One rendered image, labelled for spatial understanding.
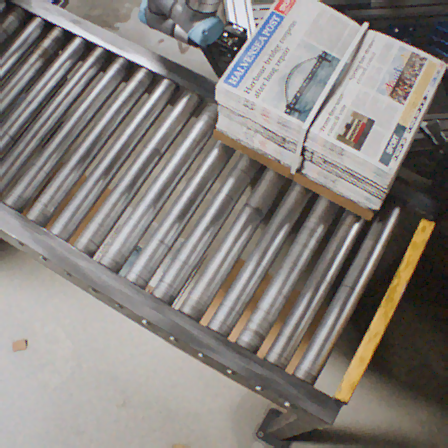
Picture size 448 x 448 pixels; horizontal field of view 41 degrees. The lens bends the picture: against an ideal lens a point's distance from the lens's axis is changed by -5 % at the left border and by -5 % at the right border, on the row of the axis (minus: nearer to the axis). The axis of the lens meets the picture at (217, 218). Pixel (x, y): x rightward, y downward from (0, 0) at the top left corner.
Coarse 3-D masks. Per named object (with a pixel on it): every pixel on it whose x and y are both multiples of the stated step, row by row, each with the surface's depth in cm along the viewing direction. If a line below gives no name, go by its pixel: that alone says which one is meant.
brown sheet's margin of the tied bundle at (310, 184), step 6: (306, 180) 128; (312, 180) 127; (306, 186) 130; (312, 186) 129; (318, 186) 127; (318, 192) 130; (324, 192) 128; (330, 192) 127; (330, 198) 129; (336, 198) 128; (342, 198) 126; (342, 204) 128; (348, 204) 127; (354, 204) 125; (354, 210) 128; (360, 210) 126; (366, 210) 125; (366, 216) 127
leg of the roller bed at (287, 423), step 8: (280, 416) 171; (288, 416) 147; (296, 416) 129; (272, 424) 185; (280, 424) 156; (288, 424) 143; (296, 424) 136; (304, 424) 129; (272, 432) 179; (280, 432) 168; (288, 432) 158; (296, 432) 149; (304, 432) 141; (280, 440) 186
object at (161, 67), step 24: (24, 0) 150; (48, 24) 150; (72, 24) 148; (120, 48) 145; (144, 48) 145; (168, 72) 142; (192, 72) 142; (408, 192) 132; (408, 216) 135; (432, 216) 130
